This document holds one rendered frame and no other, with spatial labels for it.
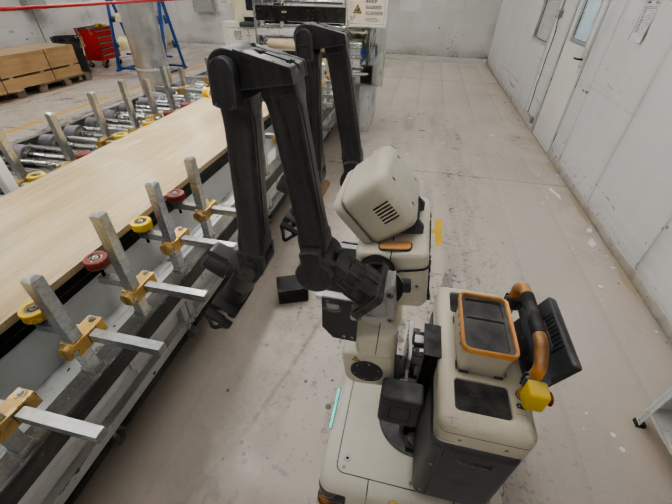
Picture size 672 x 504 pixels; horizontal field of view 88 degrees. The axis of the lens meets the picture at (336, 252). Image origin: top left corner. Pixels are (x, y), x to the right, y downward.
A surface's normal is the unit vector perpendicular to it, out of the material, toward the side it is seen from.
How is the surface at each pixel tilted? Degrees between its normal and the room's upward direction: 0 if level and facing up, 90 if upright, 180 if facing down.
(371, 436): 0
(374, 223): 90
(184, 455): 0
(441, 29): 90
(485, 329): 0
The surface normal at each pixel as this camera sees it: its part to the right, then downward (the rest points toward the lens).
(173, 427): 0.02, -0.79
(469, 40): -0.22, 0.59
